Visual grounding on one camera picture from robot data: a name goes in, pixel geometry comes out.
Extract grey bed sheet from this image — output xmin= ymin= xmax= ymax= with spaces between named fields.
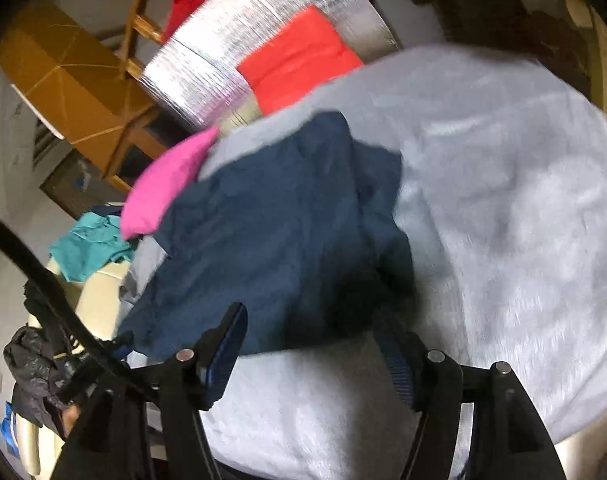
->
xmin=195 ymin=46 xmax=607 ymax=479

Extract cream leather sofa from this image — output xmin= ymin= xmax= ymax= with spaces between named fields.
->
xmin=15 ymin=258 xmax=130 ymax=479

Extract wooden stair railing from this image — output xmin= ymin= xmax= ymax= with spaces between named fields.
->
xmin=119 ymin=0 xmax=163 ymax=80

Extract silver foil insulation panel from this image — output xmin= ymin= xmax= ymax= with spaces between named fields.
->
xmin=140 ymin=0 xmax=398 ymax=129

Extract pink pillow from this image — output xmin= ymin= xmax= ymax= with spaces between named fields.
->
xmin=120 ymin=127 xmax=218 ymax=240

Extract navy blue zip jacket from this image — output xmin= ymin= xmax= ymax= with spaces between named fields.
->
xmin=120 ymin=112 xmax=414 ymax=361

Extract teal garment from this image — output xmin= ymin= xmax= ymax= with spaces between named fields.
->
xmin=49 ymin=212 xmax=134 ymax=282

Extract black garment on sofa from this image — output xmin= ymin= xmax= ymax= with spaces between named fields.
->
xmin=23 ymin=280 xmax=72 ymax=354

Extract wooden side table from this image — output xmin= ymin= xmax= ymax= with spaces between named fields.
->
xmin=412 ymin=0 xmax=607 ymax=115

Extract black cable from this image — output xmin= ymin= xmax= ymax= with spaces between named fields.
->
xmin=0 ymin=208 xmax=155 ymax=401

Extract dark grey puffer jacket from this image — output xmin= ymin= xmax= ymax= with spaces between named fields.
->
xmin=3 ymin=325 xmax=72 ymax=439

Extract red-orange pillow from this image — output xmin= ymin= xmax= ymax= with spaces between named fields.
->
xmin=237 ymin=6 xmax=364 ymax=116

